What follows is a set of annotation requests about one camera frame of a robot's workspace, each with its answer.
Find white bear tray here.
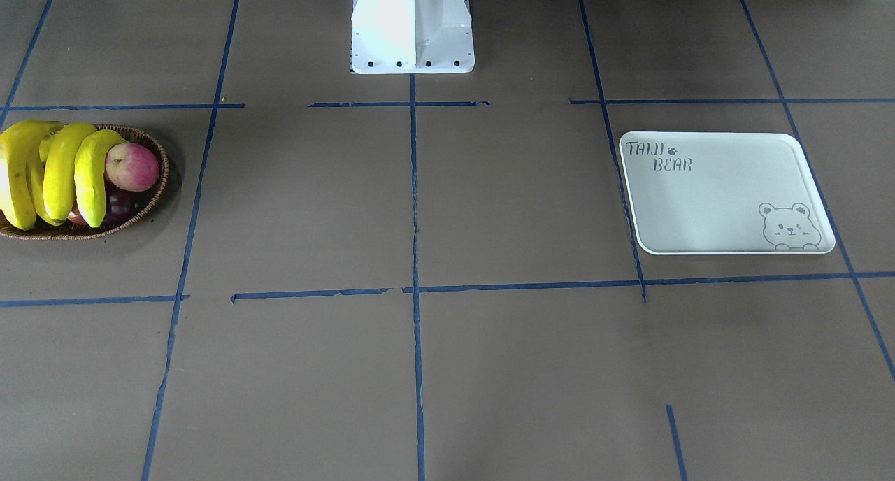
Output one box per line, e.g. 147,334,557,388
618,131,836,255

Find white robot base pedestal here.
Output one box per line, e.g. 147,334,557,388
350,0,476,74

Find yellow banana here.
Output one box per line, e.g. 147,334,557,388
43,123,98,225
26,148,65,227
1,119,63,231
73,129,125,227

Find red apple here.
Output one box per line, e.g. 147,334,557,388
104,141,161,192

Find dark purple grapes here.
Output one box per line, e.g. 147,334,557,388
101,188,151,227

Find woven wicker basket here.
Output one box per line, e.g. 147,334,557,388
2,124,171,240

